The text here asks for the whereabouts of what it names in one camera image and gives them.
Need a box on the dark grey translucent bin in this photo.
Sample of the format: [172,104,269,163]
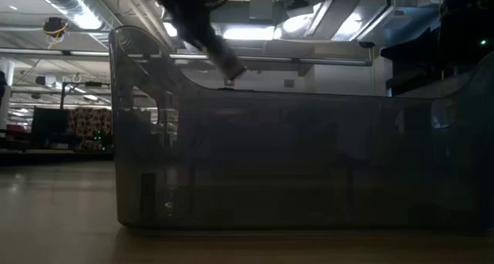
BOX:
[109,24,494,234]

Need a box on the ceiling light panel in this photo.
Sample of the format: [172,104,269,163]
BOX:
[222,25,276,41]

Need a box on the grey horizontal pipe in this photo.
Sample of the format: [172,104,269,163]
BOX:
[0,47,374,67]

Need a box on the black pole stand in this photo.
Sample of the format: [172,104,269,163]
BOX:
[59,80,113,111]

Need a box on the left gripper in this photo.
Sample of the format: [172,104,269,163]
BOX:
[149,0,247,82]

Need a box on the black board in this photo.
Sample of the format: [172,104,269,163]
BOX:
[30,106,70,149]

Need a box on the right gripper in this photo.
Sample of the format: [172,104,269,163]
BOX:
[380,0,494,95]

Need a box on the red patterned cloth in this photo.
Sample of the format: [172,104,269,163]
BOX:
[68,107,113,151]

